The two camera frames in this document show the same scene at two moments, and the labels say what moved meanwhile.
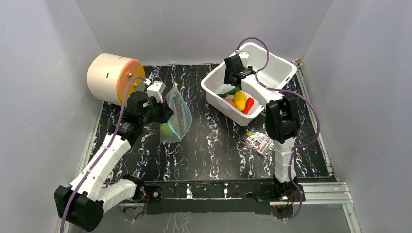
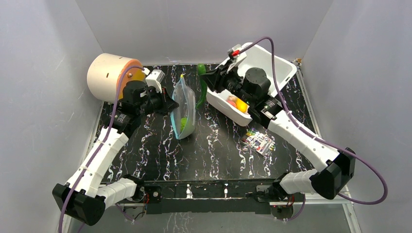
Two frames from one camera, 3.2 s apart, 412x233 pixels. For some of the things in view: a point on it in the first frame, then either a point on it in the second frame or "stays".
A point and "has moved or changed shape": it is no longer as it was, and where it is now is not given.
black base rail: [225, 196] stays
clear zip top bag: [174, 130] has moved or changed shape
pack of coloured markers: [255, 141] stays
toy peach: [230, 99] stays
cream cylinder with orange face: [109, 77] stays
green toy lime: [165, 131] to [183, 122]
